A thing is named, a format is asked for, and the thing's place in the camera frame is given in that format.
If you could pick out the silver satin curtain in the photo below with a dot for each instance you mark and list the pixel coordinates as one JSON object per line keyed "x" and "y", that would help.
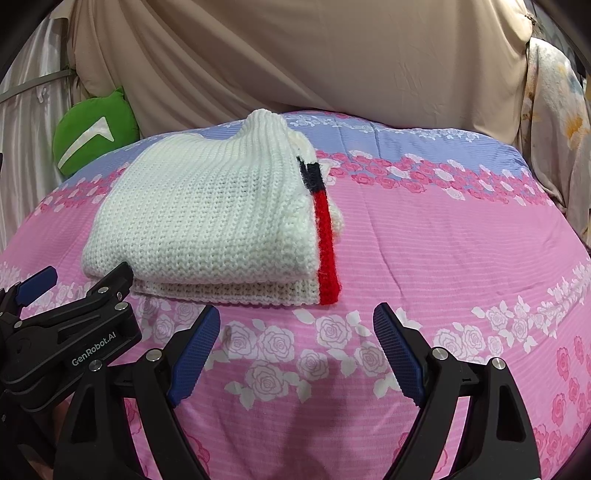
{"x": 27, "y": 138}

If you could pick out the pink floral blanket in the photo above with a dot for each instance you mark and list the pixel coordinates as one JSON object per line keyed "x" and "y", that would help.
{"x": 438, "y": 240}

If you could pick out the beige curtain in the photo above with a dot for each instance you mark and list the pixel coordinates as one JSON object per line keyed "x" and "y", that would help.
{"x": 300, "y": 55}

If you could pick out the grey metal rod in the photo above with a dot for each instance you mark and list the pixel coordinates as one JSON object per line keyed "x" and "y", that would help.
{"x": 37, "y": 85}

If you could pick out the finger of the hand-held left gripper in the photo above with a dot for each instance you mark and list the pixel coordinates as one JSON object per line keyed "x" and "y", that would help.
{"x": 37, "y": 281}
{"x": 113, "y": 284}

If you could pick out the white red navy knit sweater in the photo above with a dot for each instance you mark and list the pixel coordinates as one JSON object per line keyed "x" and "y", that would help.
{"x": 198, "y": 207}

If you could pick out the pale floral cloth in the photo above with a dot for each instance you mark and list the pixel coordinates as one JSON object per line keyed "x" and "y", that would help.
{"x": 554, "y": 115}

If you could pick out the green pillow with white mark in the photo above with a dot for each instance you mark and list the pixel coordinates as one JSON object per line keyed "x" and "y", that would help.
{"x": 83, "y": 124}

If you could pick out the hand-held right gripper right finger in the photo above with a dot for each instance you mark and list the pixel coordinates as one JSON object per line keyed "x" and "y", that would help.
{"x": 399, "y": 355}

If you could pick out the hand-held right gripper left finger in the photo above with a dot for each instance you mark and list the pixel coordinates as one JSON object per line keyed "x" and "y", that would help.
{"x": 194, "y": 355}

